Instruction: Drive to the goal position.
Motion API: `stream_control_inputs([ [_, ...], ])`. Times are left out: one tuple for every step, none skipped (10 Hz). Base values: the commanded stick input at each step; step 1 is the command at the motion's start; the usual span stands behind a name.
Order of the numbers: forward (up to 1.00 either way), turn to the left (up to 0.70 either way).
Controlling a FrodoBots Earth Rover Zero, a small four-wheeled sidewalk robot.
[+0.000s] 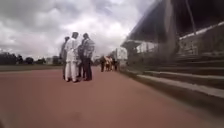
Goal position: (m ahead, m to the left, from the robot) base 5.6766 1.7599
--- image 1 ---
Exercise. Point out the group of people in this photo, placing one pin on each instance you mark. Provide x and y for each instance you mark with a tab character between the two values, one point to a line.
108	63

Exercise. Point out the person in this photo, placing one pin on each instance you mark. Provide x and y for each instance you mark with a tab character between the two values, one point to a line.
63	53
71	53
88	53

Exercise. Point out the red running track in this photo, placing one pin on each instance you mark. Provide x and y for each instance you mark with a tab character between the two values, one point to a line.
66	103

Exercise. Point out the concrete steps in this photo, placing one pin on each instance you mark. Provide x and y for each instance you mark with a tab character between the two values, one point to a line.
180	80

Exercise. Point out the grandstand building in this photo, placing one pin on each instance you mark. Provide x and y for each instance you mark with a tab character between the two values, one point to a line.
186	30

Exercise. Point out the grass field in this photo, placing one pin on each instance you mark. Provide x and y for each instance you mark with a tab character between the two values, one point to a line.
23	67

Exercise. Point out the row of trees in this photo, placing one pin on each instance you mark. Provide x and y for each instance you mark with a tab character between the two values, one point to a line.
20	59

